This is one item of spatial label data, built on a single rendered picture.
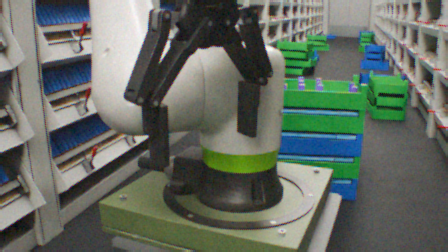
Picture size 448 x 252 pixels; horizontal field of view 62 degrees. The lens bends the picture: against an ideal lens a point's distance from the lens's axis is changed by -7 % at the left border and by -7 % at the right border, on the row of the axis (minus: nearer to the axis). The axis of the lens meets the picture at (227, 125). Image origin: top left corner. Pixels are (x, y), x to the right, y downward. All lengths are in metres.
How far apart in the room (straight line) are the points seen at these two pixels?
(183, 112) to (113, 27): 0.15
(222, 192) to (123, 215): 0.16
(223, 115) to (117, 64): 0.16
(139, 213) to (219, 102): 0.21
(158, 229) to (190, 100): 0.20
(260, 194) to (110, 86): 0.28
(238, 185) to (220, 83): 0.16
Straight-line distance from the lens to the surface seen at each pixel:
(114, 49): 0.54
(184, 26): 0.42
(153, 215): 0.61
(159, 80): 0.41
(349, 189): 1.41
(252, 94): 0.50
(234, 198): 0.61
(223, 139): 0.59
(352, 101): 1.31
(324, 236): 0.67
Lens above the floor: 0.63
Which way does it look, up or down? 17 degrees down
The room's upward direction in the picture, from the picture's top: straight up
